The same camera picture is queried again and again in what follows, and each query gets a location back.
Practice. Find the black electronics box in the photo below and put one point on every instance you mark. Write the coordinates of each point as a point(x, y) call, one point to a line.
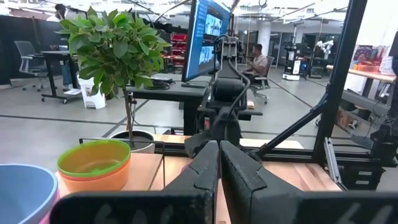
point(362, 177)

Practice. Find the large pink plastic bowl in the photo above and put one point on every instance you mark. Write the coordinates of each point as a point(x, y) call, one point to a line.
point(51, 209)

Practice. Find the light green plastic bowl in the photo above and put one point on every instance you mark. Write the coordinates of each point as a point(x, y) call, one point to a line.
point(93, 161)

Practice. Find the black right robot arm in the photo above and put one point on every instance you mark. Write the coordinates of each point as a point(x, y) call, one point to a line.
point(228, 90)

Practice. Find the red storage shelves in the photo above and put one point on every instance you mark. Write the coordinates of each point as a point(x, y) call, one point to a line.
point(178, 46)

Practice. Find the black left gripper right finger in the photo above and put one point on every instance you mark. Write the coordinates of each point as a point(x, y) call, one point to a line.
point(255, 199)

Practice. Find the white bag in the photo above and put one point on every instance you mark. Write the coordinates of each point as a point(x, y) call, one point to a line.
point(93, 98)

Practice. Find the black rolling table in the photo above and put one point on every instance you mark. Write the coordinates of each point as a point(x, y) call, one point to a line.
point(54, 56)

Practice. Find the large blue-screen monitor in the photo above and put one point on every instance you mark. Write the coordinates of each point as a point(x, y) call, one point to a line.
point(202, 40)

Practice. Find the large light blue bowl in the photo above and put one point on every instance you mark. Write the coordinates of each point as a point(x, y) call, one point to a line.
point(21, 193)

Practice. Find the white mobile robot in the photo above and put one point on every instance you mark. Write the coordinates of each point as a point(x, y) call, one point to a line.
point(291, 63)

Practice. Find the coral orange plastic bowl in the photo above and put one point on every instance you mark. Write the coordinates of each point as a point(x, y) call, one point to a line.
point(126, 167)

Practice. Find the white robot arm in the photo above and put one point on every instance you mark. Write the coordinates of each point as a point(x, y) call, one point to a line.
point(326, 46)

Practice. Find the green leafy potted tree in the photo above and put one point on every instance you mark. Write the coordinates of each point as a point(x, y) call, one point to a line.
point(115, 46)

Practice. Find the white plant pot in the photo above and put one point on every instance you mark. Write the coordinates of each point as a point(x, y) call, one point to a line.
point(146, 146)

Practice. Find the grey office chair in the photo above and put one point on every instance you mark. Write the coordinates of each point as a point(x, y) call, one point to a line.
point(29, 60)
point(264, 82)

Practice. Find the black aluminium rig frame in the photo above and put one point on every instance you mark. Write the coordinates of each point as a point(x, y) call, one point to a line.
point(339, 77)

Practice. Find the colourful boxes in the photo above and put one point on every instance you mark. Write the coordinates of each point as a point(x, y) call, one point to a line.
point(370, 59)

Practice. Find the wooden shelf with black frame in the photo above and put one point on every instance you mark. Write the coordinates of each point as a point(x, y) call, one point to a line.
point(143, 171)

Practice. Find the silver metal bracket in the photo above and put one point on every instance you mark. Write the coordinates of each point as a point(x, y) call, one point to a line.
point(332, 161)

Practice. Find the person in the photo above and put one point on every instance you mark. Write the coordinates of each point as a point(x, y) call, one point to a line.
point(259, 62)
point(63, 14)

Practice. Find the long wooden table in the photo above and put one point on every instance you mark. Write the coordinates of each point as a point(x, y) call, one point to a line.
point(370, 75)

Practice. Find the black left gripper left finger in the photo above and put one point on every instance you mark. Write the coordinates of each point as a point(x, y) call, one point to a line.
point(186, 199)

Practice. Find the black office desk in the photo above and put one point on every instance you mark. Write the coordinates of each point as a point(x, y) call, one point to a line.
point(174, 91)

